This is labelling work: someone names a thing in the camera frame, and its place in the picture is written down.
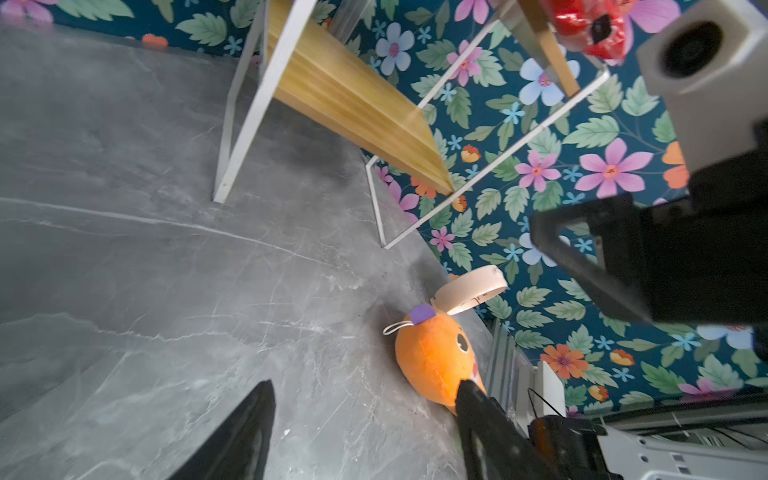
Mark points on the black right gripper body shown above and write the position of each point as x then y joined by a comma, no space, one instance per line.
704,256

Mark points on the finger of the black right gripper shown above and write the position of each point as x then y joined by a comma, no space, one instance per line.
615,280

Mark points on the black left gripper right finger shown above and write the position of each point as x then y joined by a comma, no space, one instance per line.
492,447

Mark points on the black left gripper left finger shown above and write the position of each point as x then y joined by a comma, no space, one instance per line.
239,447

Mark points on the wooden two-tier shelf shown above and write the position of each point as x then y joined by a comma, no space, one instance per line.
289,58

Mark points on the orange shark plush toy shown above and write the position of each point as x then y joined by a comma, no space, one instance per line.
434,354

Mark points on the beige tape roll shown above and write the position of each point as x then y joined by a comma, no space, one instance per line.
470,290

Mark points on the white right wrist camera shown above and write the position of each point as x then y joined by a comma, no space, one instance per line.
710,68

